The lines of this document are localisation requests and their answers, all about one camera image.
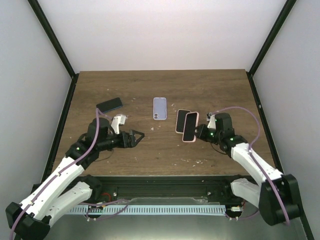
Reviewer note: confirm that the pink phone case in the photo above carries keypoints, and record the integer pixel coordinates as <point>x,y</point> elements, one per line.
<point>190,127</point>

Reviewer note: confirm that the lavender phone case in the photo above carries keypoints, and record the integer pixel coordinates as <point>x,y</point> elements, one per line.
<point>159,108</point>

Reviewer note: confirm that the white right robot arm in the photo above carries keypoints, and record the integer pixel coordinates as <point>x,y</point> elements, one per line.
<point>276,195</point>

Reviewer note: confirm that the grey metal front plate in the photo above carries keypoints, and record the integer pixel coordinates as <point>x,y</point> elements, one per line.
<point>247,225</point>

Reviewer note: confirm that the black frame post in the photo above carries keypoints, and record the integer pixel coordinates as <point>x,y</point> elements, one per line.
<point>39,13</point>
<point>280,20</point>

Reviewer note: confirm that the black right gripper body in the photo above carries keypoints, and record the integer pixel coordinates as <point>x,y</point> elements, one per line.
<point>208,137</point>

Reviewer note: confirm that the black right frame post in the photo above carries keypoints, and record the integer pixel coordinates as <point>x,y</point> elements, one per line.
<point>280,20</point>

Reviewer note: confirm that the black left frame post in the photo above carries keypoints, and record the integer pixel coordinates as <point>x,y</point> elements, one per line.
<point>39,13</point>

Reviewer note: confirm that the white black phone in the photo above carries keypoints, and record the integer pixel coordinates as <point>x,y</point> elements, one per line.
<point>190,127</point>

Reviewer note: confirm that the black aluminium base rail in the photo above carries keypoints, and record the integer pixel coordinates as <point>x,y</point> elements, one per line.
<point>215,188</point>

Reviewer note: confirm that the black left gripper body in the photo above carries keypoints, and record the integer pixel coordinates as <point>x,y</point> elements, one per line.
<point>105,145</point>

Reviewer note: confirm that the white phone case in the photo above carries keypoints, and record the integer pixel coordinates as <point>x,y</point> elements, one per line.
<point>180,121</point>

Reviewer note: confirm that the light blue slotted cable duct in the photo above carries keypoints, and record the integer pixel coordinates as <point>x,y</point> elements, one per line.
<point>202,210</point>

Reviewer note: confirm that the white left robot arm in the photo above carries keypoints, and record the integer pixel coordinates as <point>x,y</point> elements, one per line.
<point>65,187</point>

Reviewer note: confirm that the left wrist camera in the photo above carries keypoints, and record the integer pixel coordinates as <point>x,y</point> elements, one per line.
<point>117,121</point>

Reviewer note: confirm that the blue black phone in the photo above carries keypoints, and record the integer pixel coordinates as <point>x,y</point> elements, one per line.
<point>110,105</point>

